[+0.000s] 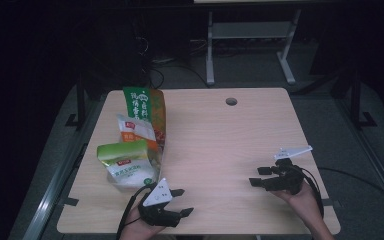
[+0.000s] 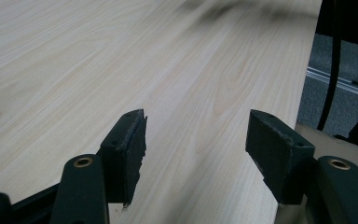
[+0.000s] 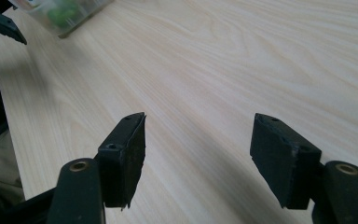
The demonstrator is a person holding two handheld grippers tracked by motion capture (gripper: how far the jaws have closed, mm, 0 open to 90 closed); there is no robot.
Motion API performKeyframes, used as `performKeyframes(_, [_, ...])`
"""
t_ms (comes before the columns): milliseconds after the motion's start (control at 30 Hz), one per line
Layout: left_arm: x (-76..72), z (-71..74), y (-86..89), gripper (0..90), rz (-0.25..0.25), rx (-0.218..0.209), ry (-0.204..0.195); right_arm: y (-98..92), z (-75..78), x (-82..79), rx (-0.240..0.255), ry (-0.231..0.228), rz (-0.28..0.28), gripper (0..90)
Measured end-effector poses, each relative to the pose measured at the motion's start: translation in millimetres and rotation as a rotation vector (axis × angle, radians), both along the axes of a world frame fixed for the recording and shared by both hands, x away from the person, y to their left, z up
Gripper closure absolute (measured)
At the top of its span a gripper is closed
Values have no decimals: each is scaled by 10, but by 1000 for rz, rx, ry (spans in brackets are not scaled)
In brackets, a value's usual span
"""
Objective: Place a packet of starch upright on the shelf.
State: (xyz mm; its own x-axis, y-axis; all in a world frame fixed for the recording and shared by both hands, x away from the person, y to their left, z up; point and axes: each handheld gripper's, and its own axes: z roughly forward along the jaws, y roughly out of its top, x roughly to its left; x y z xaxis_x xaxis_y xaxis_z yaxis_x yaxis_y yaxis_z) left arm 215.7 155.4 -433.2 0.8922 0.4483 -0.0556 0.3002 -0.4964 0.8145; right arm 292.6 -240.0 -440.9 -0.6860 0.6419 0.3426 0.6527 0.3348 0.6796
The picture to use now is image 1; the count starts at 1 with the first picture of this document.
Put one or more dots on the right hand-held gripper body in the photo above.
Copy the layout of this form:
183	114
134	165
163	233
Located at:
286	180

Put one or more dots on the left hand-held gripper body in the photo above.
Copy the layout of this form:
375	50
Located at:
158	213

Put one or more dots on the green top starch bag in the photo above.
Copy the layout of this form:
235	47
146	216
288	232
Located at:
126	163

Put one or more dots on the white orange baking soda packet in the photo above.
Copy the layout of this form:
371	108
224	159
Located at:
136	128

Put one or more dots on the green gold seasoning packet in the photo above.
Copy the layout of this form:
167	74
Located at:
138	103

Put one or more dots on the person's left hand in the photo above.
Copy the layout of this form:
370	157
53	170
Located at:
136	230

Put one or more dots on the person's right hand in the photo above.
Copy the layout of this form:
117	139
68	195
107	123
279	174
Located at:
305	205

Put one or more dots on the dark tape strip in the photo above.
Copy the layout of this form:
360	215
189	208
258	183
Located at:
71	201

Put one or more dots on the black metal stand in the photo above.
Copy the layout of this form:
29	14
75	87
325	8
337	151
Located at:
356	100

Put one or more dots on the metal floor rail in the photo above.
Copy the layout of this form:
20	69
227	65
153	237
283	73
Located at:
56	180
373	160

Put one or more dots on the grey metal desk frame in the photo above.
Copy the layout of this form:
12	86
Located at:
250	30

